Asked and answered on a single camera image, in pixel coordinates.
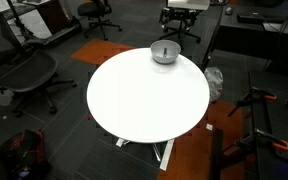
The black flat desk device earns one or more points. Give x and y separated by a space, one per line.
250 17

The black mesh office chair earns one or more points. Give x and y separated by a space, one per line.
27 71

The black upright post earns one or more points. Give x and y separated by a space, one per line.
217 153

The black office desk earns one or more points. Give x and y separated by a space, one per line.
244 36

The white desk with cabinets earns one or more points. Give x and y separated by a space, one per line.
34 21

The red and black backpack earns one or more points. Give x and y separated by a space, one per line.
25 150

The white metal table base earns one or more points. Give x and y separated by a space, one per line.
166 155

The black swivel office chair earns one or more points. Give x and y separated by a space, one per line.
92 9

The office chair carrying white board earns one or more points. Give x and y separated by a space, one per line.
187 4

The grey round bowl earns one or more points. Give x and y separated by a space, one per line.
165 59

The grey computer mouse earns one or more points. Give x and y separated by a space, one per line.
229 10

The teal marker with black cap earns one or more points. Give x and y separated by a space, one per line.
165 52

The black workbench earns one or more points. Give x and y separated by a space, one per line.
277 110

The small white paper scrap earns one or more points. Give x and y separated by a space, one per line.
209 127

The black electric scooter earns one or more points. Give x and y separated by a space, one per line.
54 35

